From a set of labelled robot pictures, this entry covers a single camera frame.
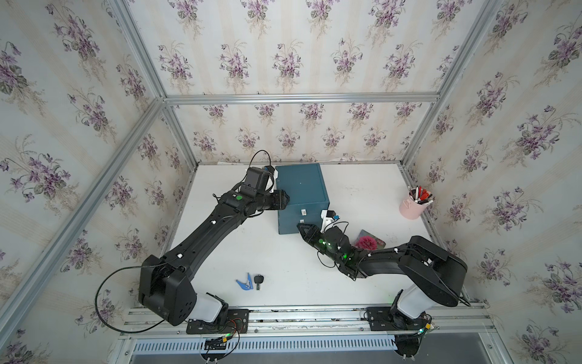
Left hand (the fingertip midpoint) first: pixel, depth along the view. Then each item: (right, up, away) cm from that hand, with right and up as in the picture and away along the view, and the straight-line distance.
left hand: (287, 200), depth 80 cm
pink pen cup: (+52, -5, +14) cm, 54 cm away
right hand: (+4, -11, +3) cm, 12 cm away
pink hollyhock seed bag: (+33, -18, +12) cm, 39 cm away
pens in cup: (+57, +1, +16) cm, 59 cm away
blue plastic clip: (-14, -31, 0) cm, 34 cm away
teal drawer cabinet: (+7, +6, +4) cm, 10 cm away
